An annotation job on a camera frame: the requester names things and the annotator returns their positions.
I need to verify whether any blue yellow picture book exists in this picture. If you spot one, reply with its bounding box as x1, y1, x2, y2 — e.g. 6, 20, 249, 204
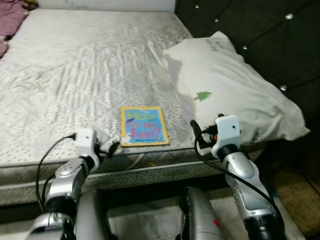
120, 106, 170, 148

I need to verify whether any grey left robot leg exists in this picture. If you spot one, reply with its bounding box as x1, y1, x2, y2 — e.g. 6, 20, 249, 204
74, 190, 115, 240

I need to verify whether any grey robot leg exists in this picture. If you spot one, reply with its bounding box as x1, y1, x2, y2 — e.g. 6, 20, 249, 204
178, 186, 227, 240
74, 190, 115, 240

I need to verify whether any grey right robot leg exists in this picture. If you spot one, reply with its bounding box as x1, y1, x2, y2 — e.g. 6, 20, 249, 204
178, 186, 227, 240

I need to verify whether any grey quilted mattress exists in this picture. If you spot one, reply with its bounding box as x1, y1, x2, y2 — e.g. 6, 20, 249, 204
0, 9, 282, 197

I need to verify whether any brown floor mat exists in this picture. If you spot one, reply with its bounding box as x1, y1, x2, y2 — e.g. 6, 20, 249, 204
272, 165, 320, 240

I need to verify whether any dark tufted headboard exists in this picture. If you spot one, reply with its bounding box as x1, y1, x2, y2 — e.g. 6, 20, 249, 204
175, 0, 320, 168

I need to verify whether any pink cartoon mouse blanket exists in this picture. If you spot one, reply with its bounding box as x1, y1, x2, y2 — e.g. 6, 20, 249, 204
0, 0, 39, 59

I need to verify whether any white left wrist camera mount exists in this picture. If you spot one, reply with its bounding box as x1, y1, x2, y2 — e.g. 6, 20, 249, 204
74, 128, 101, 162

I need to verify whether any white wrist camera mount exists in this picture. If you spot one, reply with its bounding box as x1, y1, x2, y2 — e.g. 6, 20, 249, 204
211, 115, 242, 160
74, 128, 101, 162

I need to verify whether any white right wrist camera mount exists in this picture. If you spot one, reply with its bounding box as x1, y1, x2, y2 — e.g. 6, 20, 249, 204
211, 115, 242, 160

